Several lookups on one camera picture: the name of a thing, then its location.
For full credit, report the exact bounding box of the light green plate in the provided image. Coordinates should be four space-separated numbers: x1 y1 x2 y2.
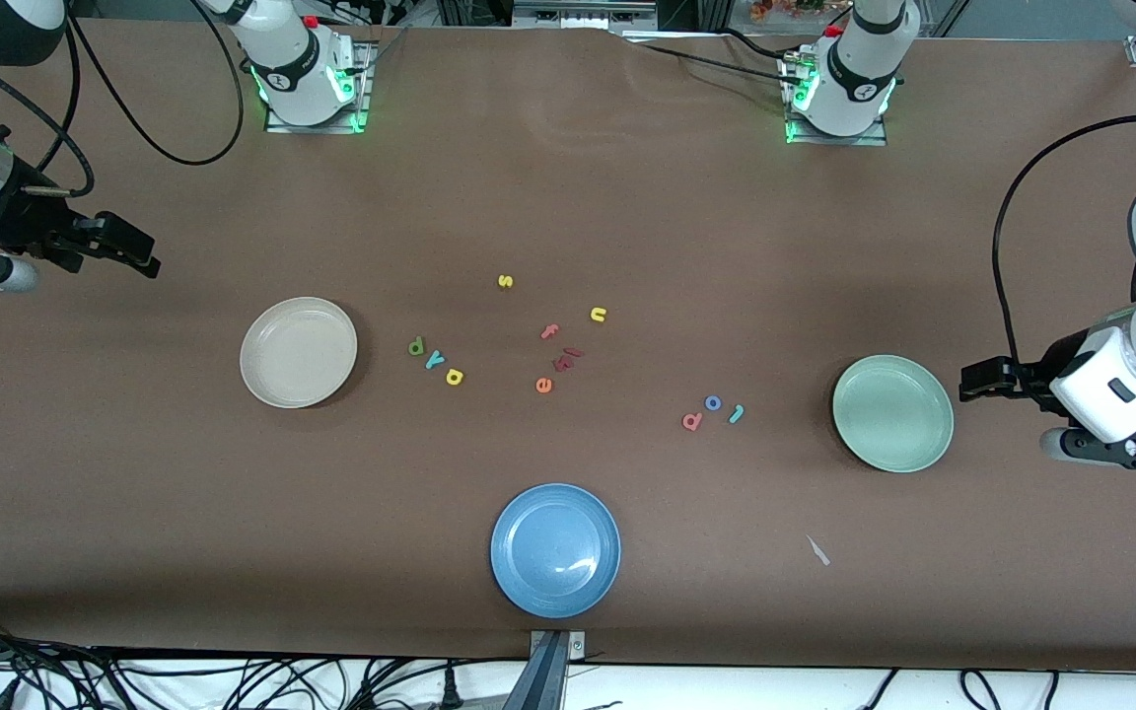
832 354 955 473

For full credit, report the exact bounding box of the beige brown plate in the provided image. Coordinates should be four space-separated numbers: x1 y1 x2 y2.
240 297 359 409

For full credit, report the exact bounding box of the brown table cover sheet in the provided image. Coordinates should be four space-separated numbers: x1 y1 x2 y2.
0 18 1136 672

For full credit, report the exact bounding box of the orange flower decoration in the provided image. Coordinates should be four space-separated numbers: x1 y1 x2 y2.
750 0 825 23

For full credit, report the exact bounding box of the blue plate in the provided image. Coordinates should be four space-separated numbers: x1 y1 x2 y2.
490 482 621 619

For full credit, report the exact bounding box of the grey control box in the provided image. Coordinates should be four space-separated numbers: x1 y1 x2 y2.
514 0 658 29

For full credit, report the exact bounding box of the long black arm cable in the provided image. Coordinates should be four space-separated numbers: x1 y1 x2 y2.
63 0 246 167

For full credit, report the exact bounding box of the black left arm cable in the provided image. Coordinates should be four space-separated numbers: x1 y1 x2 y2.
992 113 1136 366

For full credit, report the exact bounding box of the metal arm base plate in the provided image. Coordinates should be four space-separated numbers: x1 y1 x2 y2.
264 39 373 134
785 54 889 147

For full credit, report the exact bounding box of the black base cable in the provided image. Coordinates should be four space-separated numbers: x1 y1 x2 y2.
622 41 806 88
716 27 806 66

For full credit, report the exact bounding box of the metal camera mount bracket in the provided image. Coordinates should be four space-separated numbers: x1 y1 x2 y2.
504 629 587 710

